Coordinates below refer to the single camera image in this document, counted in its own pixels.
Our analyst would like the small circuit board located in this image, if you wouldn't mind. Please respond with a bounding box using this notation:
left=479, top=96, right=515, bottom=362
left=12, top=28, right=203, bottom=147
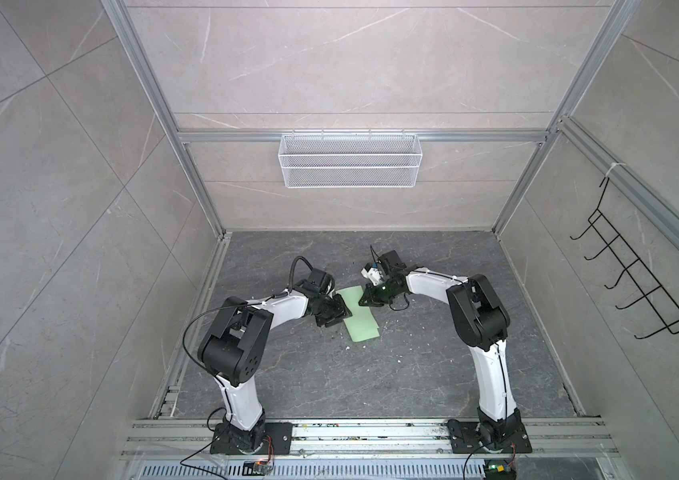
left=242, top=460, right=274, bottom=476
left=485, top=460, right=517, bottom=480

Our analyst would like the black wire hook rack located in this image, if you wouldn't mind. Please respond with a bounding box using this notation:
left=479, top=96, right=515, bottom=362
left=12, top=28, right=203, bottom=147
left=569, top=177, right=679, bottom=340

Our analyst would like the aluminium frame rail front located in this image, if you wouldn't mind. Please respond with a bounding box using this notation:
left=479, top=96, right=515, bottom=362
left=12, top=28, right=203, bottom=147
left=119, top=418, right=619, bottom=459

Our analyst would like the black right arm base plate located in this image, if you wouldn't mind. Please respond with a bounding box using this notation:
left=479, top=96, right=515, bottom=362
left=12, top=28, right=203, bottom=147
left=445, top=419, right=533, bottom=454

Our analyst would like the white wire mesh basket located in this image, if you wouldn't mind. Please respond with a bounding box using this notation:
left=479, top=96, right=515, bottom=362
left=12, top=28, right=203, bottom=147
left=277, top=133, right=423, bottom=189

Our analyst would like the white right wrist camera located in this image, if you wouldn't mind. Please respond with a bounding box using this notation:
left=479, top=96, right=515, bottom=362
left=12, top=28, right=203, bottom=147
left=361, top=263, right=385, bottom=286

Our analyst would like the left small circuit board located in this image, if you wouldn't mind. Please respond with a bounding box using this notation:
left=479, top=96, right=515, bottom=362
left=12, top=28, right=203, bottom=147
left=242, top=460, right=274, bottom=476

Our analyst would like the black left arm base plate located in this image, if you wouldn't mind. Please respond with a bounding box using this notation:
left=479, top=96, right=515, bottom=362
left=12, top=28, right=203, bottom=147
left=209, top=422, right=293, bottom=455

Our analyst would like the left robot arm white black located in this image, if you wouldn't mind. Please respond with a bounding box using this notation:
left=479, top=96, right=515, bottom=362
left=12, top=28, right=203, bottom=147
left=197, top=269, right=351, bottom=452

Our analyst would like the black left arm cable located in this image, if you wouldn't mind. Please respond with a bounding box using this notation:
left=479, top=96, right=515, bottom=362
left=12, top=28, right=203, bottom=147
left=287, top=256, right=316, bottom=292

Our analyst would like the right small circuit board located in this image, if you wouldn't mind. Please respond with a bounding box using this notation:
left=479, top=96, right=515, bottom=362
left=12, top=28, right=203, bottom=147
left=485, top=460, right=517, bottom=480

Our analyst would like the light green paper sheet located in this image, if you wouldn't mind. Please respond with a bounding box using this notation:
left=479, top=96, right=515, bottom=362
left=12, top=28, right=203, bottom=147
left=337, top=286, right=379, bottom=343

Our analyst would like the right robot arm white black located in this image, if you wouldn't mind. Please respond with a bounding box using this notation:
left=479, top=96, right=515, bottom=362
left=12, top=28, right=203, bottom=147
left=359, top=250, right=523, bottom=451

